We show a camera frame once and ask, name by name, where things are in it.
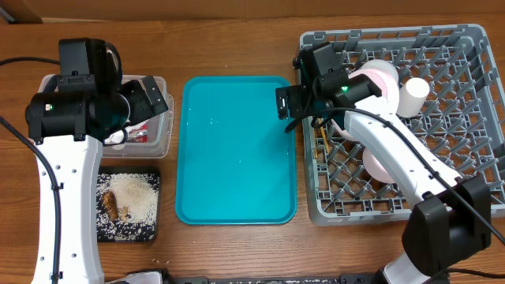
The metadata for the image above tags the small white dish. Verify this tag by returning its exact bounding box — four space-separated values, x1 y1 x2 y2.
362 148 395 184

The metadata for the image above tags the brown food scrap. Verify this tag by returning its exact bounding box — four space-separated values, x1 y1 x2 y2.
102 192 118 221

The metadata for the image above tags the large white plate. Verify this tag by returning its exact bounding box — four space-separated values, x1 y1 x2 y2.
327 69 399 116

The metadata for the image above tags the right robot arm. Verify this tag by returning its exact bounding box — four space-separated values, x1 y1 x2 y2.
275 72 492 283

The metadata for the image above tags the white napkin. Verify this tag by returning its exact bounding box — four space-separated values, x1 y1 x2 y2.
103 126 134 146

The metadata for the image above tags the red snack wrapper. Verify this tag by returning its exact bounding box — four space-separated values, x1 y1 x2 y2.
127 124 148 143

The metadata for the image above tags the clear plastic bin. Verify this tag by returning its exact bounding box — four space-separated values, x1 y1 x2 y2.
37 73 175 159

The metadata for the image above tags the black plastic tray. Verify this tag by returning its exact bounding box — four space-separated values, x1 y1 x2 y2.
95 165 162 243

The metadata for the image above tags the pale green bowl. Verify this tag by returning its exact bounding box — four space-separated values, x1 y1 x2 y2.
361 59 399 83

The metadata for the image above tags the teal plastic tray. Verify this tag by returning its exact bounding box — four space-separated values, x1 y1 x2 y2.
174 76 297 225

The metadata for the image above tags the white cup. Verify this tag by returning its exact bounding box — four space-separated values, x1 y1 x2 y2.
396 77 430 118

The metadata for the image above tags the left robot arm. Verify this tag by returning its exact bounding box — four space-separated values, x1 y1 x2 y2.
32 135 105 283

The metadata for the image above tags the white rice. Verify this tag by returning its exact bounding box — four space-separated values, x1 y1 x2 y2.
96 172 160 242

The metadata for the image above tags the grey dish rack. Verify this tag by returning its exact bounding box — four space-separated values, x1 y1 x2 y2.
299 24 504 226

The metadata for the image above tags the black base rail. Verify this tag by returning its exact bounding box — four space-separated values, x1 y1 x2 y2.
109 268 380 284

